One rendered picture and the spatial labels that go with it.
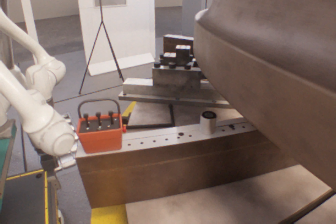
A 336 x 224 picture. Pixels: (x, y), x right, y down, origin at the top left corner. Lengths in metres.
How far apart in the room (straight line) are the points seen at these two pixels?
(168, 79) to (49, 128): 1.48
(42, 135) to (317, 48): 0.88
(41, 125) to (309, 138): 0.77
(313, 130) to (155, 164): 0.71
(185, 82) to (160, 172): 1.05
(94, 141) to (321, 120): 0.84
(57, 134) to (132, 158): 0.50
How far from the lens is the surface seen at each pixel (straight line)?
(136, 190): 1.23
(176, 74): 1.97
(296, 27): 0.90
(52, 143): 0.65
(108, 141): 1.00
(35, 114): 0.66
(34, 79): 1.06
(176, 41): 3.17
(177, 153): 1.10
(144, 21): 4.21
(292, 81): 0.74
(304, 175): 1.65
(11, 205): 1.52
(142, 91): 2.20
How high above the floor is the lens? 1.36
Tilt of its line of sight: 28 degrees down
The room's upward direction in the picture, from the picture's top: straight up
